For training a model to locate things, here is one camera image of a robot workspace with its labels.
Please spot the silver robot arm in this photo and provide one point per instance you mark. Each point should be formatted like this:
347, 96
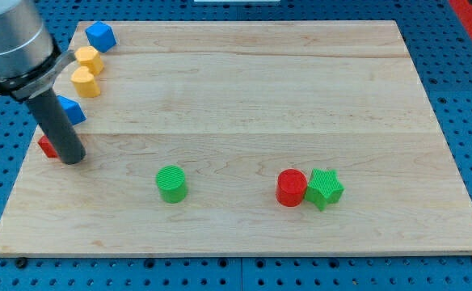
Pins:
30, 58

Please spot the green star block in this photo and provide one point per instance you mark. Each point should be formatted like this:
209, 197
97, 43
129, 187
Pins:
323, 188

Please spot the red star block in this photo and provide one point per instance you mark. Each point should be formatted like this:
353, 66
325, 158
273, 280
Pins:
47, 148

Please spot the wooden board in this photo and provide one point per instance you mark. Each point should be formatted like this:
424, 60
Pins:
234, 104

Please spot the red cylinder block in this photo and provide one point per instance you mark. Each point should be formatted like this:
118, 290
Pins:
291, 187

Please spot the green cylinder block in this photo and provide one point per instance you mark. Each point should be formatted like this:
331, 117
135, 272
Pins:
171, 183

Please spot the yellow heart block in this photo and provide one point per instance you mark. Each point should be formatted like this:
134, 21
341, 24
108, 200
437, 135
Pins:
84, 83

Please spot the blue angular block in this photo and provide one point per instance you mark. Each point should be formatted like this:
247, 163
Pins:
72, 110

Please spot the yellow hexagon block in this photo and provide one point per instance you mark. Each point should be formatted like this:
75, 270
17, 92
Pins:
89, 57

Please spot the blue cube block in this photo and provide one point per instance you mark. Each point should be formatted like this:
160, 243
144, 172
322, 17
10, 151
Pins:
101, 36

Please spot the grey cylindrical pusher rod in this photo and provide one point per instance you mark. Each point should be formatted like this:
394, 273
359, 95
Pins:
56, 126

